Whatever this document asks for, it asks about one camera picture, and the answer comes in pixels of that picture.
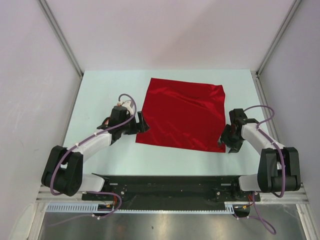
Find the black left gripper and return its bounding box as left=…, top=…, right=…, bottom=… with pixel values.
left=119, top=111, right=149, bottom=135

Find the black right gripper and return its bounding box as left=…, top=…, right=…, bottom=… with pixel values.
left=217, top=123, right=244, bottom=153

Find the red cloth napkin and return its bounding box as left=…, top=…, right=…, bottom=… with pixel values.
left=136, top=78, right=226, bottom=153

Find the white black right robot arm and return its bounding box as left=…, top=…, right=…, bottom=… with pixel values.
left=218, top=108, right=301, bottom=201

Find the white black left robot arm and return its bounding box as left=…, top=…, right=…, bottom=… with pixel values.
left=41, top=105, right=150, bottom=200

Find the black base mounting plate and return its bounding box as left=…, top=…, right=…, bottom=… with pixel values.
left=81, top=174, right=254, bottom=211

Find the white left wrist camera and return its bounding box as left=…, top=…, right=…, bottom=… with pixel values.
left=117, top=100, right=135, bottom=115

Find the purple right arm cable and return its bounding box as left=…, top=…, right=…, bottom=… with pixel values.
left=234, top=104, right=287, bottom=236

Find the light blue cable duct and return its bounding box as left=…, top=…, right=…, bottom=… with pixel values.
left=46, top=203, right=99, bottom=213

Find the right aluminium corner post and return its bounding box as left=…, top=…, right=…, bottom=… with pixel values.
left=255, top=0, right=303, bottom=77

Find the aluminium corner post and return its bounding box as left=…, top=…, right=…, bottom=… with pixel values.
left=36, top=0, right=84, bottom=79
left=255, top=0, right=303, bottom=77

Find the left aluminium corner post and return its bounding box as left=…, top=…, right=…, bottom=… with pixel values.
left=36, top=0, right=84, bottom=79

